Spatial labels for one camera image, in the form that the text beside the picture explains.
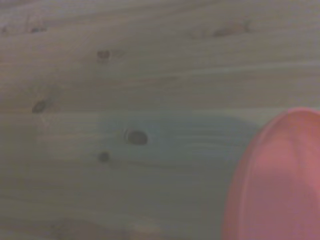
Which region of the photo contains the pink plastic plate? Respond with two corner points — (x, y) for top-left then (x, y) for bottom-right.
(221, 107), (320, 240)

